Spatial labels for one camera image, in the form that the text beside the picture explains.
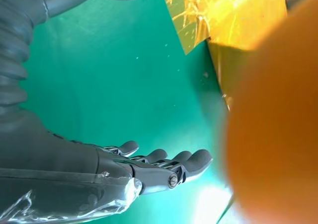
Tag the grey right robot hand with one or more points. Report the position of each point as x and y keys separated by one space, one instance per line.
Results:
x=49 y=183

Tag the cardboard box with yellow tape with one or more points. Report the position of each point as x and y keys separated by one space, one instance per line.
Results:
x=223 y=12

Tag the ribbed grey right arm sleeve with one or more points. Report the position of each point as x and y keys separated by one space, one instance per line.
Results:
x=12 y=58

